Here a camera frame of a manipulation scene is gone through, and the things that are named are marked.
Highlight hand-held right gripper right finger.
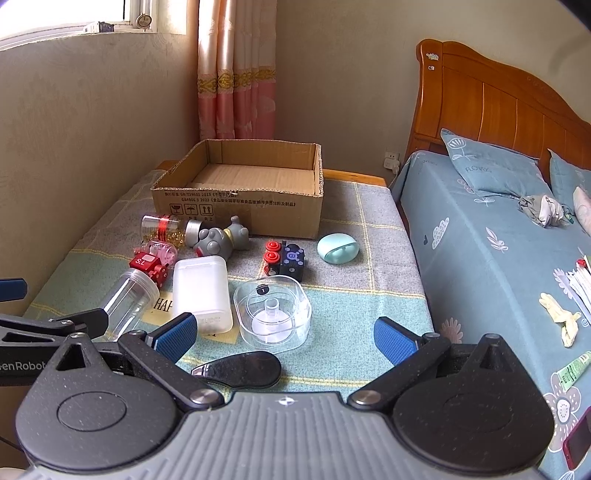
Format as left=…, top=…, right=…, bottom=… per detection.
left=346, top=316, right=528, bottom=412

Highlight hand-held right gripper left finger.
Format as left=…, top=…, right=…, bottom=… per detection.
left=50, top=312, right=225, bottom=413

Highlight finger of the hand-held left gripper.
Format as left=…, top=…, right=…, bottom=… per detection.
left=0, top=277, right=27, bottom=302
left=0, top=308, right=108, bottom=343

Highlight white translucent plastic box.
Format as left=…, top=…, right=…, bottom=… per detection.
left=172, top=256, right=234, bottom=334

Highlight black curved plastic piece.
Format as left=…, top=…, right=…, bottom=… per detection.
left=191, top=351, right=282, bottom=388

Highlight red block toy keychain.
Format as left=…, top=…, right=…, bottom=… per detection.
left=129, top=251, right=171, bottom=292

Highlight pink plush keychain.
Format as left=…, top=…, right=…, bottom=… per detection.
left=150, top=240, right=179, bottom=267

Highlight clear square plastic container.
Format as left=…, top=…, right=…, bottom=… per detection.
left=233, top=275, right=312, bottom=354

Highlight grey hippo toy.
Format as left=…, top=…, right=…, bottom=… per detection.
left=191, top=215, right=252, bottom=258

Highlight teal round case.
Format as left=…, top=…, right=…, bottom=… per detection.
left=317, top=233, right=359, bottom=264

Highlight clear bottle of gold capsules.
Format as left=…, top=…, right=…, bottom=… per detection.
left=141, top=215, right=205, bottom=248

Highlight black toy car red wheels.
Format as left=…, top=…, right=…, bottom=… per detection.
left=262, top=239, right=307, bottom=281

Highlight brown cardboard box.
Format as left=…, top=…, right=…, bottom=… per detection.
left=151, top=138, right=325, bottom=240

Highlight grey checked table cloth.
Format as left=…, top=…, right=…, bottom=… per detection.
left=23, top=168, right=435, bottom=398

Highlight blue patterned bed sheet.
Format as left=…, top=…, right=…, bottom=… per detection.
left=390, top=150, right=591, bottom=480

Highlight pale yellow glove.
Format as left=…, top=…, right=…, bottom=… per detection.
left=539, top=292, right=582, bottom=348

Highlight green tube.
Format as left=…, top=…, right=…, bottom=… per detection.
left=554, top=351, right=591, bottom=387

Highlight stack of white packets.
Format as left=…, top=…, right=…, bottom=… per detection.
left=561, top=256, right=591, bottom=320

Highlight blue flower print pillow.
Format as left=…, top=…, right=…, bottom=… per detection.
left=440, top=128, right=555, bottom=201
left=548, top=149, right=591, bottom=215

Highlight crumpled grey cloth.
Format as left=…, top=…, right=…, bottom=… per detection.
left=518, top=194, right=578, bottom=228

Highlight red phone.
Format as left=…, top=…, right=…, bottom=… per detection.
left=562, top=408, right=591, bottom=471

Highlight white cloth item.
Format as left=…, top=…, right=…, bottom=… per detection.
left=573, top=186, right=591, bottom=225

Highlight wooden bed headboard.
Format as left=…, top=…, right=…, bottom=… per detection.
left=405, top=38, right=591, bottom=160

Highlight pink curtain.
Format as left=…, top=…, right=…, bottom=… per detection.
left=198, top=0, right=278, bottom=141

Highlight window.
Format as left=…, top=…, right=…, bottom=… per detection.
left=0, top=0, right=195, bottom=41

